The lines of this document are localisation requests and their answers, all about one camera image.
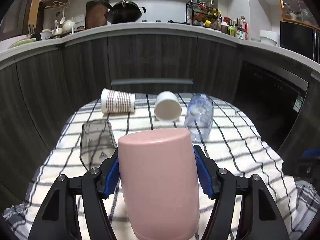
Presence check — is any white plastic cup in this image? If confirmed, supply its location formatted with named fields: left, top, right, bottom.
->
left=155, top=91, right=182, bottom=122

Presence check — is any black spice rack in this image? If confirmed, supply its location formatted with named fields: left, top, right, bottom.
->
left=185, top=0, right=222, bottom=31

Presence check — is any green basin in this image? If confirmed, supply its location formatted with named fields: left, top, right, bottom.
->
left=9, top=38, right=37, bottom=49

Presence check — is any brown patterned paper cup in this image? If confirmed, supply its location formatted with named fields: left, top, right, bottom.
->
left=100, top=88, right=136, bottom=114

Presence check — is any white bowl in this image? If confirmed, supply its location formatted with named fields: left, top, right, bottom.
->
left=259, top=30, right=279, bottom=46

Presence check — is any wooden glass cabinet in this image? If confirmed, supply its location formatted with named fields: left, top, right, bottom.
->
left=279, top=0, right=319, bottom=30

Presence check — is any smoky square transparent cup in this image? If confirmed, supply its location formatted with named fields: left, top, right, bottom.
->
left=80, top=119, right=117, bottom=171

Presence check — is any white teapot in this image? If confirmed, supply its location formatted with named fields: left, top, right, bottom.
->
left=62, top=18, right=76, bottom=33

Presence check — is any pink cup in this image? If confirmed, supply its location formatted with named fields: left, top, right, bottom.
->
left=118, top=128, right=200, bottom=239

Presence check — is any black dishwasher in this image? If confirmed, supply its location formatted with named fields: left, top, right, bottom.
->
left=234, top=61, right=306, bottom=151

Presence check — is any black microwave oven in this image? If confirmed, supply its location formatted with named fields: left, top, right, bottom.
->
left=280, top=21, right=319, bottom=63

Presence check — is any wooden cutting board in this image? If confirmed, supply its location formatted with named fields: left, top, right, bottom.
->
left=85, top=0, right=108, bottom=29

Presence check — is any black wok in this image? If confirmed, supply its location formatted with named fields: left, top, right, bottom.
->
left=102, top=0, right=146, bottom=24

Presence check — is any red label sauce bottle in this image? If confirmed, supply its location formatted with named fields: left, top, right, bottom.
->
left=236, top=16, right=248, bottom=40

